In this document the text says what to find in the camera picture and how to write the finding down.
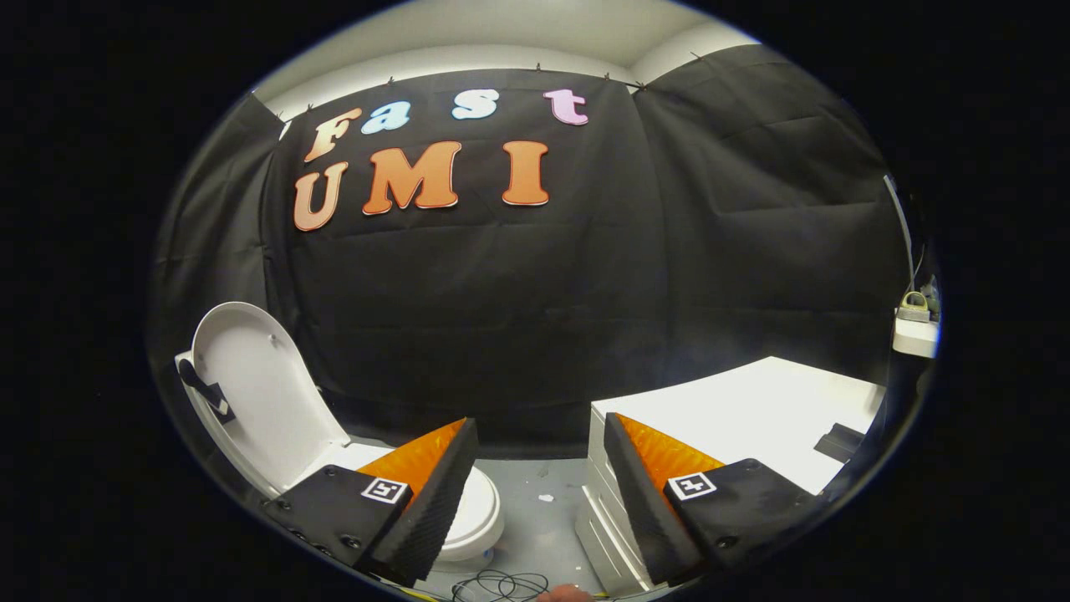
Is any white drawer cabinet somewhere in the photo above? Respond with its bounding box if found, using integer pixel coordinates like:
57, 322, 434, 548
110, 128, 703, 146
575, 357, 887, 597

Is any black round pull tab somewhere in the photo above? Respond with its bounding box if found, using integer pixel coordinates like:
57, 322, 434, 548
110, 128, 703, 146
178, 360, 237, 425

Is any black cable bundle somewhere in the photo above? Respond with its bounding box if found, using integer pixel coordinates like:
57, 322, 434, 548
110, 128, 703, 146
451, 570, 553, 602

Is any white box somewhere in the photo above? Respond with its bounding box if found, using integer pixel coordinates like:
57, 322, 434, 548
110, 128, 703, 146
892, 288, 942, 360

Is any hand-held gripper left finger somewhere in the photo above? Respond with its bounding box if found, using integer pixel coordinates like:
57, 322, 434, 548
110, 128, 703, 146
261, 416, 482, 588

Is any small flat black object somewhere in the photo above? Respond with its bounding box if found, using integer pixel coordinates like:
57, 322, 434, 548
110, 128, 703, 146
813, 423, 867, 464

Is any black backdrop cloth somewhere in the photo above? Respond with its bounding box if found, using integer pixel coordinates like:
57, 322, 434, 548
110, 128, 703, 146
146, 43, 916, 461

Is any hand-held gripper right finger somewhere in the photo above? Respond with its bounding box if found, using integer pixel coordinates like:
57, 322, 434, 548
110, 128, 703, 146
602, 411, 824, 588

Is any white toilet lid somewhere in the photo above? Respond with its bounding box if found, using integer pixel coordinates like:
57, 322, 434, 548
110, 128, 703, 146
191, 302, 352, 496

